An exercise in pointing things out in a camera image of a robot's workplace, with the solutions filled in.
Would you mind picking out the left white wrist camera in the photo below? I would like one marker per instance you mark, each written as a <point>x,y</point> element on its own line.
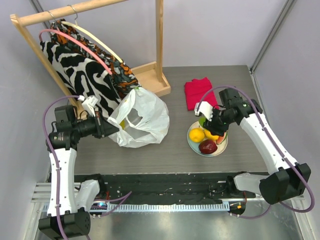
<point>89,104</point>

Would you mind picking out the yellow green fake fruit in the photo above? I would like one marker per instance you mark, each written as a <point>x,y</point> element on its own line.
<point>122,124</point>

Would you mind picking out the wooden clothes rack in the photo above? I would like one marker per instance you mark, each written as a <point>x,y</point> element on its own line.
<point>150,75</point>

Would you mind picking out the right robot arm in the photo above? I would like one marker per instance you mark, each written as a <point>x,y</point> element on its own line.
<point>286,177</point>

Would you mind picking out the fake watermelon slice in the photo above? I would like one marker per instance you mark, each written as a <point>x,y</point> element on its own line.
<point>221,139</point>

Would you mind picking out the orange patterned garment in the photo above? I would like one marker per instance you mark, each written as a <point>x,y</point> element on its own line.
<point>122,78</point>

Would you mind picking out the blue and cream plate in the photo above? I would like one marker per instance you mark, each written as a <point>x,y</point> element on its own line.
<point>194,146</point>

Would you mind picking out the black white zebra garment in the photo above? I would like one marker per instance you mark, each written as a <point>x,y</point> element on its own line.
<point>83,76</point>

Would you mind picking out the white plastic bag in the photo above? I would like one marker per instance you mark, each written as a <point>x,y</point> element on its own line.
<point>146,119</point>

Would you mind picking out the red cloth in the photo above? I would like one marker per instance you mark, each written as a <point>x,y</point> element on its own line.
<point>194,91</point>

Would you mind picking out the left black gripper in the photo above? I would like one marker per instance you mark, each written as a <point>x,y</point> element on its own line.
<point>103,127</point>

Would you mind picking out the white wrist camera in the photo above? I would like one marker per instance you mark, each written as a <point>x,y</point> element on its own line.
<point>89,104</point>
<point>203,108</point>

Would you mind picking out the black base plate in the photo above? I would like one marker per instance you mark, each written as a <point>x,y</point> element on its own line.
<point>167,189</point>

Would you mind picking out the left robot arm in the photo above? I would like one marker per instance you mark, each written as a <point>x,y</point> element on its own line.
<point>68,212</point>

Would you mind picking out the cream hanger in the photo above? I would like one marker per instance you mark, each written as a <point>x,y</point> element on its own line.
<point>77,27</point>

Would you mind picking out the yellow fake lemon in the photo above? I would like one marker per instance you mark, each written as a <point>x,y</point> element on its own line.
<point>210,136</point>

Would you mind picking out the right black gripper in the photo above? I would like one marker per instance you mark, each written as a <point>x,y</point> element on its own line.
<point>216,125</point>

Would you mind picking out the pink hanger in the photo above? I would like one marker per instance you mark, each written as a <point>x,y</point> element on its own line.
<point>77,43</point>

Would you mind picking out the dark red fake apple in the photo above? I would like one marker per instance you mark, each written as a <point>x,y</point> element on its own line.
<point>207,147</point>

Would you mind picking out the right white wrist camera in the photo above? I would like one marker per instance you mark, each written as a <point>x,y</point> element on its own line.
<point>203,108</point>

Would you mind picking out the aluminium rail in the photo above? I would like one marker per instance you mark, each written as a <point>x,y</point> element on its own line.
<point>42,191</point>

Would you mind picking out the yellow fake orange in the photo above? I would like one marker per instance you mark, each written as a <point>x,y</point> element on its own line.
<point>196,135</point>

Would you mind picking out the white slotted cable duct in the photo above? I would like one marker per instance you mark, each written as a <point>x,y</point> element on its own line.
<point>134,208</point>

